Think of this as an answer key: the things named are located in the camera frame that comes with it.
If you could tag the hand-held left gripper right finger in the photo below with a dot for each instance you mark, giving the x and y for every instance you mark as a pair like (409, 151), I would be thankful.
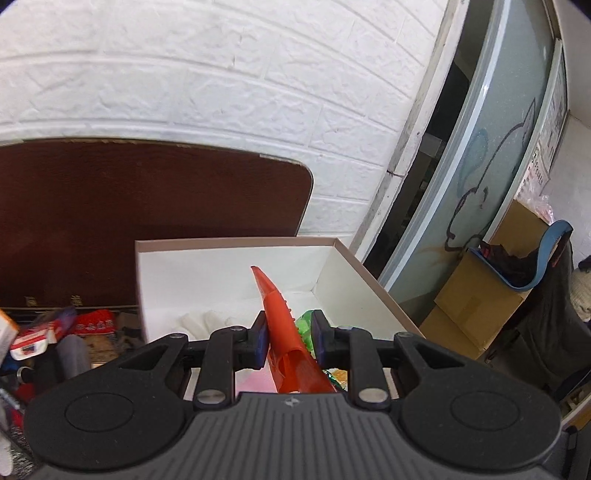
(319, 339)

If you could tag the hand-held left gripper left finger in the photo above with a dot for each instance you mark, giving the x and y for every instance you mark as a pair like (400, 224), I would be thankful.
(261, 339)

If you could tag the green snack packet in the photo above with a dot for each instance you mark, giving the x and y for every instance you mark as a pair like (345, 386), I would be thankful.
(304, 330)

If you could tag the orange plastic scoop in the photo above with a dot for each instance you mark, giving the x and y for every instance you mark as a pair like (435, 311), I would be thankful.
(286, 337)

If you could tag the green yellow cracker packet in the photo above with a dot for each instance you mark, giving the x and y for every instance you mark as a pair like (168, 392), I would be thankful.
(338, 378)

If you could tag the beige cardboard box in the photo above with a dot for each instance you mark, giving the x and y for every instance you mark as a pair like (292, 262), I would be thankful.
(207, 277)

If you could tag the flat brown cardboard box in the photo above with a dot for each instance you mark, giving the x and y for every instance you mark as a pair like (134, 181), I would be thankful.
(475, 295)

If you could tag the red printed packet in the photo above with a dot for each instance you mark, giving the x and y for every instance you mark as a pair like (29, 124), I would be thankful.
(94, 323)

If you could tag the brown wooden chair back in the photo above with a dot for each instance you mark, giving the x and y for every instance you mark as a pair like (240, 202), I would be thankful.
(138, 207)

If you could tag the grey roll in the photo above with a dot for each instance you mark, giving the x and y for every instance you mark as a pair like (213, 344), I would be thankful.
(74, 357)

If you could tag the dark grey jacket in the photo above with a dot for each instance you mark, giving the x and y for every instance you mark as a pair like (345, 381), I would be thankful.
(545, 332)

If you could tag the red white small carton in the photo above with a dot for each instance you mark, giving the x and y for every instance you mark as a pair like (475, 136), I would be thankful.
(32, 341)

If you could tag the tall brown cardboard box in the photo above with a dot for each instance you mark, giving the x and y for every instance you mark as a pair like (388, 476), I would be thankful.
(521, 226)

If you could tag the orange white carton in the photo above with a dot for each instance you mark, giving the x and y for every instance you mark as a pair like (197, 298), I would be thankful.
(7, 330)

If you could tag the frosted glass sliding door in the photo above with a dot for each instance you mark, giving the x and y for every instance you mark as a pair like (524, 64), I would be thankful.
(485, 138)

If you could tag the pink plastic bag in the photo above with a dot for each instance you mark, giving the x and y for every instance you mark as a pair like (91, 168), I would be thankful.
(543, 205)

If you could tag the white fluffy cloth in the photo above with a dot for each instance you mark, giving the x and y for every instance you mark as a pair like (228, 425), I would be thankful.
(582, 290)

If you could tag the white paper notice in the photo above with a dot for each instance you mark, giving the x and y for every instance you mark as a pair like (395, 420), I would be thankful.
(541, 170)

